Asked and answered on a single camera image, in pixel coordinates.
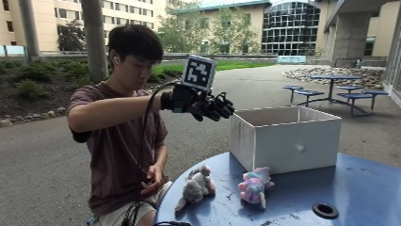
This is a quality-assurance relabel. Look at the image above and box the grey white plush toy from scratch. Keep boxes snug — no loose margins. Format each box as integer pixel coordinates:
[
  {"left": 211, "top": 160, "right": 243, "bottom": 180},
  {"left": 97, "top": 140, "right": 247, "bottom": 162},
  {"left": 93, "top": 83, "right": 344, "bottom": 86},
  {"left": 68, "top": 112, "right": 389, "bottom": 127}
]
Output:
[{"left": 175, "top": 165, "right": 217, "bottom": 212}]

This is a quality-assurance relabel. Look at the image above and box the blue picnic table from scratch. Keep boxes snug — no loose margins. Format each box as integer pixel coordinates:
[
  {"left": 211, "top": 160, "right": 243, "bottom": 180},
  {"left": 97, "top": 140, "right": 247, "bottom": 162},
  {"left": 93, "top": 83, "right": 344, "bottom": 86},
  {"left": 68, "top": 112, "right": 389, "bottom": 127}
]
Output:
[{"left": 297, "top": 74, "right": 373, "bottom": 115}]

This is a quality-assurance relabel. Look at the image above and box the pink blue plush toy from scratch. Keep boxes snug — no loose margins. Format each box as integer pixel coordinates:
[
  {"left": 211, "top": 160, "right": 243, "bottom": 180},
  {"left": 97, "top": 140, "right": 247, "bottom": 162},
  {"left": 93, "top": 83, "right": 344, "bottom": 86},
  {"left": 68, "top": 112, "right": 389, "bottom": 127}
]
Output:
[{"left": 237, "top": 166, "right": 276, "bottom": 209}]

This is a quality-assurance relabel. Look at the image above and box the beige building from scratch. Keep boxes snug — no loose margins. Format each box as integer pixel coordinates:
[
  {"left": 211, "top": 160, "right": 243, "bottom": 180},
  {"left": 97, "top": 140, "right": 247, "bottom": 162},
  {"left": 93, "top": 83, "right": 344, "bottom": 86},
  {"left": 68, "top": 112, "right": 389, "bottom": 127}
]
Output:
[{"left": 0, "top": 0, "right": 168, "bottom": 55}]

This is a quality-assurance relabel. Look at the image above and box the white storage box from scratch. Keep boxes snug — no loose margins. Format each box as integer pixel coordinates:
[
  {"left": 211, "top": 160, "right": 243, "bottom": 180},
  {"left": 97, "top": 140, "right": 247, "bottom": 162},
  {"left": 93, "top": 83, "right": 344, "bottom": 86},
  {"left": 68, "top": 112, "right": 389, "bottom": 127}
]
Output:
[{"left": 228, "top": 105, "right": 344, "bottom": 175}]

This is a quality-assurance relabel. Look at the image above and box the blue round seat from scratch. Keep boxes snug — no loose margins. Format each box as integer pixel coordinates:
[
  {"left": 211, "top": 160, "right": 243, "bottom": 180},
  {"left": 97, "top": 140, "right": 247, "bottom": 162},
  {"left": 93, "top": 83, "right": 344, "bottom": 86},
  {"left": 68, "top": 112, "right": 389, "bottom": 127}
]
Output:
[
  {"left": 336, "top": 92, "right": 374, "bottom": 117},
  {"left": 336, "top": 85, "right": 364, "bottom": 95},
  {"left": 283, "top": 85, "right": 305, "bottom": 105},
  {"left": 293, "top": 89, "right": 326, "bottom": 108},
  {"left": 361, "top": 89, "right": 390, "bottom": 111}
]

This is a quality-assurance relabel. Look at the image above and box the pile of grey rocks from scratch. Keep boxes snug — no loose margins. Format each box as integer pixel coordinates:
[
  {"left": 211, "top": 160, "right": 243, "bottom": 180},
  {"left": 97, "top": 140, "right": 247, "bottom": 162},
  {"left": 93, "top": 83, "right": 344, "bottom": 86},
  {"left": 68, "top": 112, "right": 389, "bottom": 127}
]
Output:
[{"left": 281, "top": 66, "right": 388, "bottom": 90}]

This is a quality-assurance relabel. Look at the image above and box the black cable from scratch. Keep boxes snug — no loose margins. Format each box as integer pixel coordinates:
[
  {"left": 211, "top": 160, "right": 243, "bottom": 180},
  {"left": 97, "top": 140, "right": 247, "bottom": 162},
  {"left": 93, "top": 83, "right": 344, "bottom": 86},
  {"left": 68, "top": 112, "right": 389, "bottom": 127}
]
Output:
[{"left": 120, "top": 81, "right": 193, "bottom": 226}]

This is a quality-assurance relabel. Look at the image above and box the black ring in table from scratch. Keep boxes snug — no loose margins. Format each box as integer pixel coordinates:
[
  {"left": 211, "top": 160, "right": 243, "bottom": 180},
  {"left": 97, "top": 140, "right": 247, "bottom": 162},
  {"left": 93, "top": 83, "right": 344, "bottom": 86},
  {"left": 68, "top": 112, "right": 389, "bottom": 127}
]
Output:
[{"left": 310, "top": 202, "right": 340, "bottom": 219}]

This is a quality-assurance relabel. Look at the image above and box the row of border stones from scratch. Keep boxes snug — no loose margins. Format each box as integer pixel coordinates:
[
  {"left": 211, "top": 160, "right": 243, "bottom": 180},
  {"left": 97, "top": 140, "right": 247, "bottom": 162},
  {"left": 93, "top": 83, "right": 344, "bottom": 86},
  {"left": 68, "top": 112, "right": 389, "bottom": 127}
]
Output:
[{"left": 0, "top": 106, "right": 69, "bottom": 128}]

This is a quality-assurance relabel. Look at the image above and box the glass fronted building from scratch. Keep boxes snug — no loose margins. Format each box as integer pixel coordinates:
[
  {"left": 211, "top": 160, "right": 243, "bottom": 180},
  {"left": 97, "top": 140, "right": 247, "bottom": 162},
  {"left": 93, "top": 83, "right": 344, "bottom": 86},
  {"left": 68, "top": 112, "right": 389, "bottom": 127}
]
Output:
[{"left": 261, "top": 1, "right": 322, "bottom": 57}]

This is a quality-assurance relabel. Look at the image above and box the white marker cube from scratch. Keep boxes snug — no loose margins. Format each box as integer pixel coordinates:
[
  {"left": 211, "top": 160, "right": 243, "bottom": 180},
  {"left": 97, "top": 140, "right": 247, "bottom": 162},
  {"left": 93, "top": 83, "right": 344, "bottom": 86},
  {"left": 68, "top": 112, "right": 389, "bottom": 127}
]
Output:
[{"left": 180, "top": 54, "right": 219, "bottom": 92}]

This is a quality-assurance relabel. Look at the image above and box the the person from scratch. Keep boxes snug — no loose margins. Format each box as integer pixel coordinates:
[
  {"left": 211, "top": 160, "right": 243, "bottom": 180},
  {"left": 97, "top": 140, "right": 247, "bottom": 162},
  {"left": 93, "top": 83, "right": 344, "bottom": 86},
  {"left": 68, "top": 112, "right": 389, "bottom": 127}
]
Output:
[{"left": 67, "top": 24, "right": 173, "bottom": 226}]

